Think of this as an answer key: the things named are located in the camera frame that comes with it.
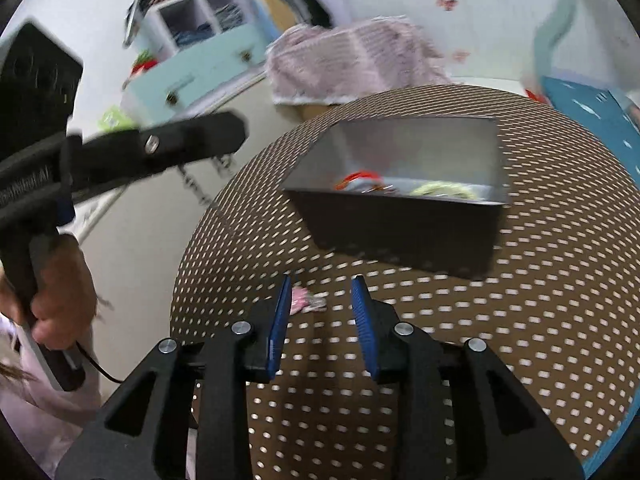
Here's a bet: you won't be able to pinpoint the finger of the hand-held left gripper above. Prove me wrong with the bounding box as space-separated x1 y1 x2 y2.
62 111 249 197

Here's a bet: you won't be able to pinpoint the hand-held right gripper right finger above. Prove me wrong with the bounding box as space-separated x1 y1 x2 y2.
350 275 586 480

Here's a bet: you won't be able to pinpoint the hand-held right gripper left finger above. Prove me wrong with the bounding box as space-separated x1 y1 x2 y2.
55 274 293 480

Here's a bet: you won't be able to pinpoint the pink rabbit charm bracelet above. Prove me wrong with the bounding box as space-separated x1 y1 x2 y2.
289 287 327 315

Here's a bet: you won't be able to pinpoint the silver chain bracelet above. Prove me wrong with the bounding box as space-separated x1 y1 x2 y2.
176 154 237 207

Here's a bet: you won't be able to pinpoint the dark metal box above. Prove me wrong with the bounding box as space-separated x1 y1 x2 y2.
282 116 512 282

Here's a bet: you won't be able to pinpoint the red cord bracelet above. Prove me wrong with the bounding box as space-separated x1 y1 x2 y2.
334 170 382 192

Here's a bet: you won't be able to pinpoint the person's left hand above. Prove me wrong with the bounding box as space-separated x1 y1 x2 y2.
27 234 99 352

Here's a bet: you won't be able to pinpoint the teal drawer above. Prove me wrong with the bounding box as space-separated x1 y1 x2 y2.
187 26 269 83
122 62 201 112

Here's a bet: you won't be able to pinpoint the green tissue pack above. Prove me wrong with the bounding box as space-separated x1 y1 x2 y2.
97 105 137 132

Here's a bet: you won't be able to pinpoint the red and green ornament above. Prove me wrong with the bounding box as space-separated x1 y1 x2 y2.
125 50 162 77

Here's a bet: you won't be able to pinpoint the folded blue jeans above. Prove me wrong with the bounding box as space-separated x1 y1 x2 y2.
176 22 217 47

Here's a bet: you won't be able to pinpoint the white cabinet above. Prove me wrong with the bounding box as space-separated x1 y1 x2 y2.
75 67 281 281

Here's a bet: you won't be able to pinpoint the folded grey clothes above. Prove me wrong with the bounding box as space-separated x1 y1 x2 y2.
215 4 247 31

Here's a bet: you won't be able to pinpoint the white cubby shelf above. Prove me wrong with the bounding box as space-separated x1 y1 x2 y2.
134 0 262 57

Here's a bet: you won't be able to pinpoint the silver metal pole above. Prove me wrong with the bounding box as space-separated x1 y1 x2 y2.
122 0 157 49

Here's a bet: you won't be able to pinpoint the hanging clothes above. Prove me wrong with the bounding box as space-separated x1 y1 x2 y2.
234 0 334 37

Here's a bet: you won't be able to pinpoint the pink checked cloth cover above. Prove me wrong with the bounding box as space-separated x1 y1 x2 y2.
264 16 454 107

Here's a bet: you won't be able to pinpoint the person's light pink clothing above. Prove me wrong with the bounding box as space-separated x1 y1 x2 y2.
0 317 104 479

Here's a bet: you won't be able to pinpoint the white side table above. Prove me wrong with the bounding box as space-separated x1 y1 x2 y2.
451 75 529 97

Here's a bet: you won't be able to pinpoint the teal candy print bedsheet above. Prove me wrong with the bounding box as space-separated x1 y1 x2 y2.
541 74 640 479

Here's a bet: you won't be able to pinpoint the teal wavy headboard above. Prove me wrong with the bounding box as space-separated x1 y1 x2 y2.
521 0 577 92

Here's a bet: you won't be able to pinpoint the pale green bead bracelet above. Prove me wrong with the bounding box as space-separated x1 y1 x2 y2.
409 181 477 200

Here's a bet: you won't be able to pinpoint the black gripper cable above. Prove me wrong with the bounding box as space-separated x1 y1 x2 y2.
74 341 125 384

